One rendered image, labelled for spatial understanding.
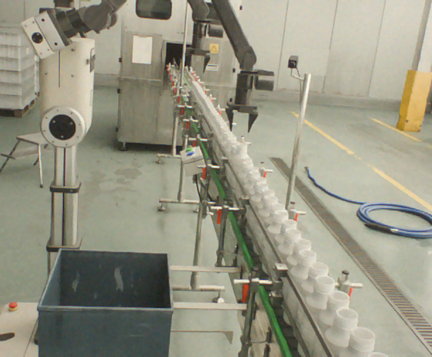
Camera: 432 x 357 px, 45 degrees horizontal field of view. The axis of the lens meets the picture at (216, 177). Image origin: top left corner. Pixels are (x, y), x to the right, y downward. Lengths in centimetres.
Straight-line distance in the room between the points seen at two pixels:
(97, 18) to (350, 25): 1093
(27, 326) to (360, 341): 184
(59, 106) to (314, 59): 1053
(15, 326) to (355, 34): 1095
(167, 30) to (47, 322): 510
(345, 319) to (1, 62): 735
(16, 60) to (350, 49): 749
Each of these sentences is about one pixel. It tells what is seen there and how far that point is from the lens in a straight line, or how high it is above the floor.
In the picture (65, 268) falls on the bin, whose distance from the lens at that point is 158.
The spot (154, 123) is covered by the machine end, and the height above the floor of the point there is 37.
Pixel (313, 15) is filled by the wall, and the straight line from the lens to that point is 1219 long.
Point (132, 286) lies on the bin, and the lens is 159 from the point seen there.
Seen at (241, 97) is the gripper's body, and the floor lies 137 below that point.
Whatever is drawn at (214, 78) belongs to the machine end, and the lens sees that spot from 622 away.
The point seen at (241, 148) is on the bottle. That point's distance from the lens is 184.
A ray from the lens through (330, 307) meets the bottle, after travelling 98.
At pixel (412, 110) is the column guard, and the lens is 1029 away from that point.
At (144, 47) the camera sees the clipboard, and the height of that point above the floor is 124.
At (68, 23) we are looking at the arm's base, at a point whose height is 156.
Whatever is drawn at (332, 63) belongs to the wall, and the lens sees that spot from 1239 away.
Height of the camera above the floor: 161
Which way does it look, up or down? 17 degrees down
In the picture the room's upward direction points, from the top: 6 degrees clockwise
